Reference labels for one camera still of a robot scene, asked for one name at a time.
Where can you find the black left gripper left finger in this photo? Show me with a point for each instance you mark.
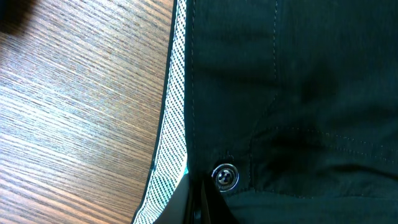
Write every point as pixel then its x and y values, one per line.
pixel 179 209

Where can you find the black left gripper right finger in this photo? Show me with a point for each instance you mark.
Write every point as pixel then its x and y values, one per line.
pixel 214 209

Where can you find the black t-shirt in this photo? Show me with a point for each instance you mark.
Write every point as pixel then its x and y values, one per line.
pixel 290 107

